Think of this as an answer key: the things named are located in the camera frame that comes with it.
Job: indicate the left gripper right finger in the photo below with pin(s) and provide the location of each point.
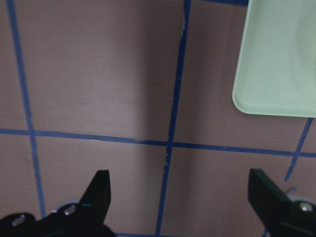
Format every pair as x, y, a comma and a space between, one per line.
283, 215

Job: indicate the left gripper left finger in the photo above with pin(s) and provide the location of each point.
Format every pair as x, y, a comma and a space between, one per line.
83, 219

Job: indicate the light green tray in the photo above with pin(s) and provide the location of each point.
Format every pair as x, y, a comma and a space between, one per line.
276, 70

